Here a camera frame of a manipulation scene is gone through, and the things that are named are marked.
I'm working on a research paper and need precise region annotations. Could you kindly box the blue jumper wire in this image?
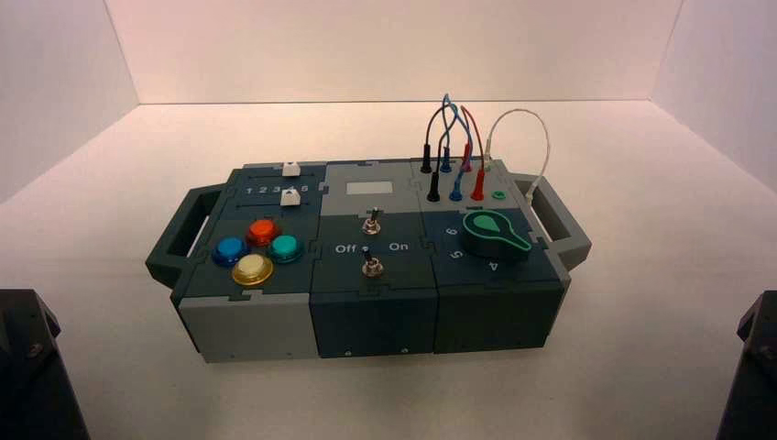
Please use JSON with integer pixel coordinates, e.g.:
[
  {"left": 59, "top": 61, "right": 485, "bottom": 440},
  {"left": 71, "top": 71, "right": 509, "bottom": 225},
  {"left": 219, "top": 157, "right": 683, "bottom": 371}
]
[{"left": 439, "top": 93, "right": 474, "bottom": 203}]

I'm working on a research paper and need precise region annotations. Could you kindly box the black right robot arm base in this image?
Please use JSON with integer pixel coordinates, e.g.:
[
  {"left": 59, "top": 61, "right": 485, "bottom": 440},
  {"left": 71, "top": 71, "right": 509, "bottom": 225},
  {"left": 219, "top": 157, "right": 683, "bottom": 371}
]
[{"left": 716, "top": 290, "right": 777, "bottom": 440}]

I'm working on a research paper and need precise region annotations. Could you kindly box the black left robot arm base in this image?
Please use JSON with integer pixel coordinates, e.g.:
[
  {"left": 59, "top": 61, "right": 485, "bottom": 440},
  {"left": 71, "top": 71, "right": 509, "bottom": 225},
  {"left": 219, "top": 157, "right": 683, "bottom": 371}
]
[{"left": 0, "top": 289, "right": 93, "bottom": 440}]

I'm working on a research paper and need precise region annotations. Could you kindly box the grey rectangular display screen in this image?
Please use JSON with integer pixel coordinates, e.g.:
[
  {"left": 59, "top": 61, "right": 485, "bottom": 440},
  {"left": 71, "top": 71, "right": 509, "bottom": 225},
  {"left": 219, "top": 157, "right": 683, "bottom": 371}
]
[{"left": 345, "top": 181, "right": 395, "bottom": 197}]

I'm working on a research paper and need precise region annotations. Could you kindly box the dark teal grey control box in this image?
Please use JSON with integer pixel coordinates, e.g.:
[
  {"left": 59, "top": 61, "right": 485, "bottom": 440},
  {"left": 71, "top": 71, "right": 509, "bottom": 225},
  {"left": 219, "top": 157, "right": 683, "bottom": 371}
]
[{"left": 144, "top": 159, "right": 593, "bottom": 364}]

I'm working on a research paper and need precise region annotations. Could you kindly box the green rotary selector knob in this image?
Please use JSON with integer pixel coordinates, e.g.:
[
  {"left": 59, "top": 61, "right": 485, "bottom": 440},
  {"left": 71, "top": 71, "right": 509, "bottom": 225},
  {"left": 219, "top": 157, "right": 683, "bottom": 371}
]
[{"left": 461, "top": 209, "right": 533, "bottom": 262}]

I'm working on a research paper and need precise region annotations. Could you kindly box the green round push button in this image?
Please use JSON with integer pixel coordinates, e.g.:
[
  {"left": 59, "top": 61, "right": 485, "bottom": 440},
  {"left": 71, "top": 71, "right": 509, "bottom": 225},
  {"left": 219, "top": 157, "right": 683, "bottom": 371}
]
[{"left": 267, "top": 235, "right": 305, "bottom": 265}]

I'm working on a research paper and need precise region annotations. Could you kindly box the red round push button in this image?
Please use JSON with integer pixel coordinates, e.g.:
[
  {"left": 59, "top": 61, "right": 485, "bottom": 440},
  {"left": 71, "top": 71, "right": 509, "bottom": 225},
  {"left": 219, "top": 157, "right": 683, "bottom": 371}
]
[{"left": 246, "top": 219, "right": 281, "bottom": 248}]

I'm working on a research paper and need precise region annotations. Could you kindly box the yellow round push button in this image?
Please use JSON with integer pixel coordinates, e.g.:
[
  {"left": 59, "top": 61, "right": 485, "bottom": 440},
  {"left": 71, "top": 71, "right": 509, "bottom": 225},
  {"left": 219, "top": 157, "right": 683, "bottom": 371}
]
[{"left": 231, "top": 253, "right": 275, "bottom": 288}]

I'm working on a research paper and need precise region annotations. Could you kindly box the blue round push button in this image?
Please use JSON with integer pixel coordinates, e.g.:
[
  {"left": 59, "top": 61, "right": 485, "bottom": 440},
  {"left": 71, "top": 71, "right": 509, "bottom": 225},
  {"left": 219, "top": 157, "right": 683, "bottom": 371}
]
[{"left": 211, "top": 236, "right": 250, "bottom": 269}]

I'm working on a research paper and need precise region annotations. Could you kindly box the black jumper wire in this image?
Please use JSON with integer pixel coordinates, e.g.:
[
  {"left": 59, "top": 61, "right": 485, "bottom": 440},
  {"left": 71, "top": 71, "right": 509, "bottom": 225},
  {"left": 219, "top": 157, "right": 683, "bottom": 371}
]
[{"left": 420, "top": 102, "right": 457, "bottom": 204}]

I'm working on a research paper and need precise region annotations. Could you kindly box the red jumper wire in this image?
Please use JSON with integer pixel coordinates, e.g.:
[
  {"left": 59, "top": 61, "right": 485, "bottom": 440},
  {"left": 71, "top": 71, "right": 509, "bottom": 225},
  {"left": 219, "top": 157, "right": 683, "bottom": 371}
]
[{"left": 459, "top": 104, "right": 487, "bottom": 203}]

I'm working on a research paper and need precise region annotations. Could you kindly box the white jumper wire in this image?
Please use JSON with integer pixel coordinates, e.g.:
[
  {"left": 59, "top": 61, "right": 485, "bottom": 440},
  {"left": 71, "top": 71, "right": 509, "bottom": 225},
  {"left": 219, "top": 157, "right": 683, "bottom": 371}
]
[{"left": 484, "top": 108, "right": 552, "bottom": 202}]

